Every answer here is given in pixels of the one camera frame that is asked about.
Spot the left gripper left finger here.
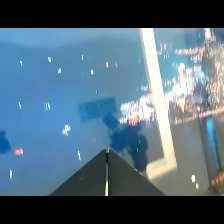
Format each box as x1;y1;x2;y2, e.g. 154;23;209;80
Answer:
49;148;108;197

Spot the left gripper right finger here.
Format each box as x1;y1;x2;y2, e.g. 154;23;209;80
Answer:
107;148;166;197

